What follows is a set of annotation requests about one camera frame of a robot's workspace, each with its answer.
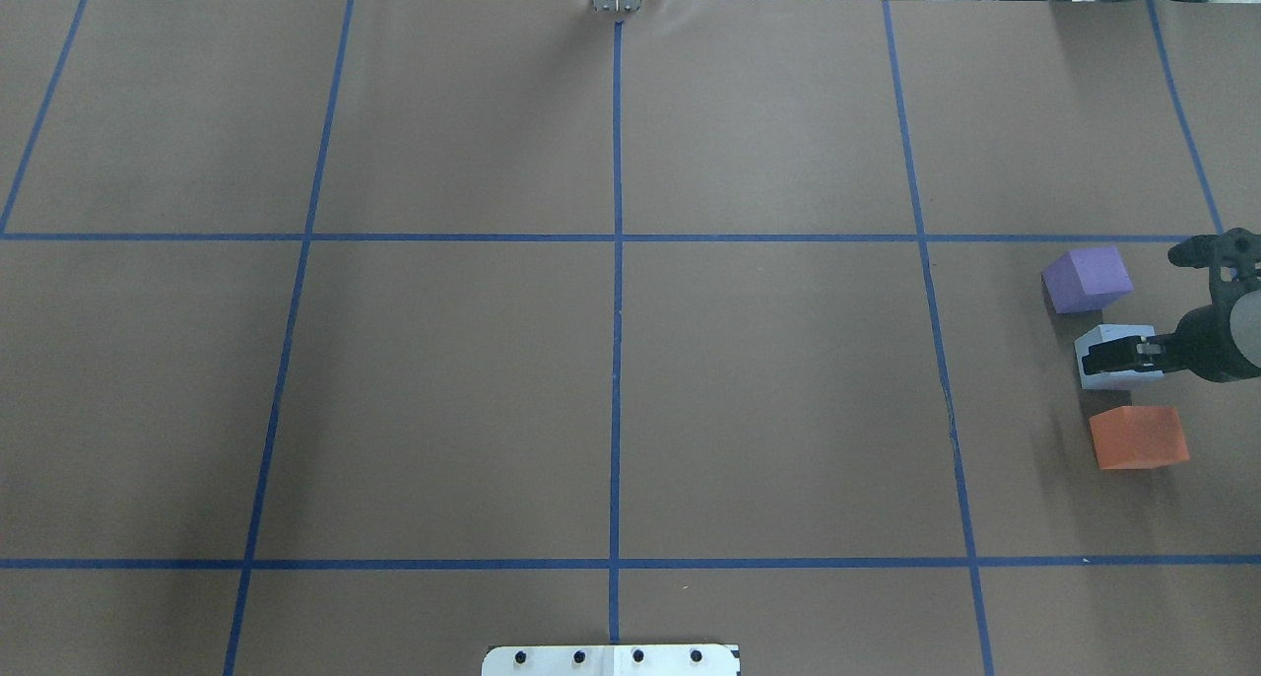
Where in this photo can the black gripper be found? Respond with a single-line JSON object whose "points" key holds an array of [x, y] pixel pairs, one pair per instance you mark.
{"points": [[1204, 343]]}

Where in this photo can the light blue foam block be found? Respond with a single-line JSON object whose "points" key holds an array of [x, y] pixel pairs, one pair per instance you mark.
{"points": [[1107, 358]]}

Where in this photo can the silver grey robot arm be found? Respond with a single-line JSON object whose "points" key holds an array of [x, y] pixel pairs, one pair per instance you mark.
{"points": [[1217, 342]]}

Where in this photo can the orange foam block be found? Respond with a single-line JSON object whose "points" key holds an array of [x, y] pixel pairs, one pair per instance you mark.
{"points": [[1138, 438]]}

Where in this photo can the purple foam block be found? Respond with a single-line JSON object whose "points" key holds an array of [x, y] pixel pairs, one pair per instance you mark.
{"points": [[1087, 279]]}

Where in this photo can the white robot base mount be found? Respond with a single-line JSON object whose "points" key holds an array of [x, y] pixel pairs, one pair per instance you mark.
{"points": [[614, 659]]}

